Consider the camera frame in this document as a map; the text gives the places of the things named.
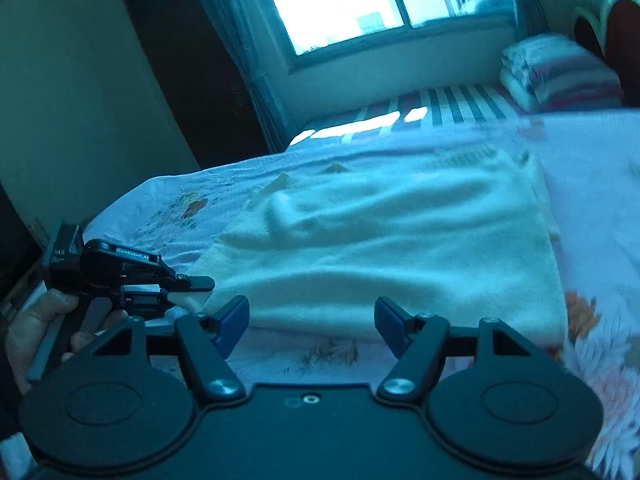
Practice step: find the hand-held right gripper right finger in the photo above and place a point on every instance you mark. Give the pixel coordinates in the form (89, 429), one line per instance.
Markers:
(391, 325)

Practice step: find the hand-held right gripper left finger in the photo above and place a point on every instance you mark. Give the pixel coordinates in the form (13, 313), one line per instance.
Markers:
(234, 321)

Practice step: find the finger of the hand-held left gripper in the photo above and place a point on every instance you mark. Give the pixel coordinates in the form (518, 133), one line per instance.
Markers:
(192, 284)
(150, 301)

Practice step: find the cream knit sweater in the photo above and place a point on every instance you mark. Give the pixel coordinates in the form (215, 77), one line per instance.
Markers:
(390, 250)

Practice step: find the person's left hand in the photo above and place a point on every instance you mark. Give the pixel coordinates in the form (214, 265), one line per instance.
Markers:
(30, 340)

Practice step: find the dark wooden wardrobe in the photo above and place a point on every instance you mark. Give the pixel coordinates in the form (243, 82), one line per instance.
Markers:
(195, 75)

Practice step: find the striped bed sheet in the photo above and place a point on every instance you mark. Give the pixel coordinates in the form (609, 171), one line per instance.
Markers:
(450, 105)

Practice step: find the floral white bedspread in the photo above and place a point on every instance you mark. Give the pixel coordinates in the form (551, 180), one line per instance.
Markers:
(595, 185)

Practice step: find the folded striped quilt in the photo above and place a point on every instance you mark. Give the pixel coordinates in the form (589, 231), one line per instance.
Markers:
(560, 75)

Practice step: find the window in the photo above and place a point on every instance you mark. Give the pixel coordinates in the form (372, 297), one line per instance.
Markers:
(340, 0)

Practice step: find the folded blue quilt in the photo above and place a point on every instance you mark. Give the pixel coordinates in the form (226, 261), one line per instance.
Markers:
(487, 5)

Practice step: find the red scalloped headboard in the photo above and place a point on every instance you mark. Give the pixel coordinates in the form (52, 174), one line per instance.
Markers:
(625, 45)

